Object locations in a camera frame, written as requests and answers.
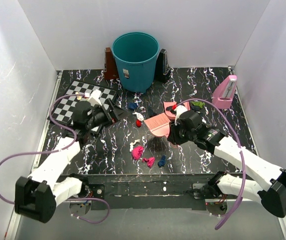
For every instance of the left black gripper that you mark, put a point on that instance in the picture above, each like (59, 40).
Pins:
(116, 114)

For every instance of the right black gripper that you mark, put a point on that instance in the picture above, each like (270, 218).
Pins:
(172, 137)

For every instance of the pink dustpan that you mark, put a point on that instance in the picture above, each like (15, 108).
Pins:
(169, 110)

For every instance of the pink hand brush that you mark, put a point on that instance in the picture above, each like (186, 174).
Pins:
(159, 125)

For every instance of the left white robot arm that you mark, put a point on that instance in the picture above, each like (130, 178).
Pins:
(38, 195)

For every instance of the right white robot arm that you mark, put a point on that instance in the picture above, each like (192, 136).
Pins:
(267, 184)

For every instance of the blue paper scrap rear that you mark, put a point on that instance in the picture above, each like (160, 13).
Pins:
(132, 106)

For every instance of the blue paper scrap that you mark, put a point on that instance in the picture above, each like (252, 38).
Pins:
(132, 106)
(162, 161)

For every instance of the blue paper scrap front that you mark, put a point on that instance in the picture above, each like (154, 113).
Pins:
(162, 161)

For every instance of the red paper scrap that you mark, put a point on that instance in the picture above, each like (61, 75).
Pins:
(138, 123)

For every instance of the white paper scrap centre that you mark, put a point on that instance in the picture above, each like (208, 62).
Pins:
(139, 116)

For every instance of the black and white chessboard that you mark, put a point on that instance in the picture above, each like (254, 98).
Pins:
(63, 111)

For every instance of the small magenta paper scrap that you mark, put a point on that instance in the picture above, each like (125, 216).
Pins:
(149, 161)

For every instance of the brown metronome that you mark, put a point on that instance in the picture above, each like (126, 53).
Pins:
(110, 68)

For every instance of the pink metronome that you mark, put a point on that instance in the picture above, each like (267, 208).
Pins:
(223, 95)

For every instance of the black metronome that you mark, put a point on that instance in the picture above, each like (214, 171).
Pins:
(162, 68)

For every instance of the teal plastic waste bin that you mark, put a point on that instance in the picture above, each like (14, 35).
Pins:
(135, 54)

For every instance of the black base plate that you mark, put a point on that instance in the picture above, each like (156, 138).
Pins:
(151, 191)

